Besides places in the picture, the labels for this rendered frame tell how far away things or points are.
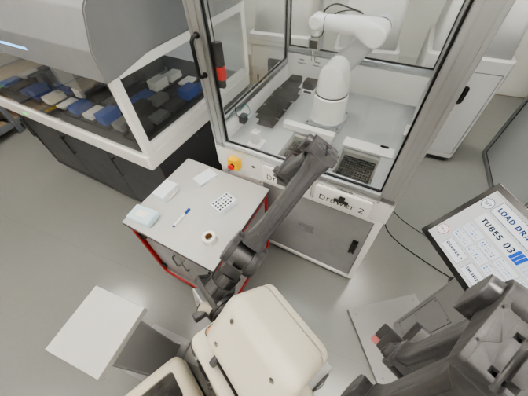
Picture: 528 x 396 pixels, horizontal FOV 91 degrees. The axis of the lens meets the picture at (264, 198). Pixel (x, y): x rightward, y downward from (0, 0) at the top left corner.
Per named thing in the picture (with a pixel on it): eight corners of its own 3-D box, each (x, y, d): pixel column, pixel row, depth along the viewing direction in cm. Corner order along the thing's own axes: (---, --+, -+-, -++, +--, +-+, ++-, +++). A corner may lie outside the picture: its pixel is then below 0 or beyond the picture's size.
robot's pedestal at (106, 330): (165, 394, 156) (97, 383, 97) (125, 372, 163) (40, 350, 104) (191, 341, 173) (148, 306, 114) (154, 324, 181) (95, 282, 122)
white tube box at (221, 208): (220, 216, 143) (219, 212, 140) (210, 207, 147) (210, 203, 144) (237, 203, 149) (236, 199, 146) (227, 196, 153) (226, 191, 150)
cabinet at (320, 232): (352, 284, 193) (387, 225, 131) (235, 231, 226) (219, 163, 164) (381, 196, 244) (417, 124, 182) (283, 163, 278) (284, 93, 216)
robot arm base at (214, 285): (193, 279, 74) (215, 313, 68) (209, 258, 73) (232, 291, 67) (213, 277, 82) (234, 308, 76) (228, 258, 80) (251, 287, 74)
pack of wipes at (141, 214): (161, 215, 145) (158, 210, 142) (150, 229, 140) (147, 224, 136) (140, 207, 149) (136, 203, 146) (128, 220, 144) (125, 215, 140)
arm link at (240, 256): (216, 274, 71) (232, 285, 72) (238, 247, 69) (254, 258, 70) (221, 260, 80) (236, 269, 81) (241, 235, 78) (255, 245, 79)
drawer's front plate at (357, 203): (367, 218, 132) (373, 205, 123) (313, 198, 141) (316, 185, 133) (368, 215, 133) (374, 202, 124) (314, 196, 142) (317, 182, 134)
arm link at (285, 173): (302, 144, 72) (332, 167, 73) (313, 129, 73) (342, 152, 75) (268, 174, 114) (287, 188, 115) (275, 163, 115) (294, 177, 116)
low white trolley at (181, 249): (233, 316, 182) (212, 271, 123) (166, 276, 202) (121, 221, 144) (271, 250, 213) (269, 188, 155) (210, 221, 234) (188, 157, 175)
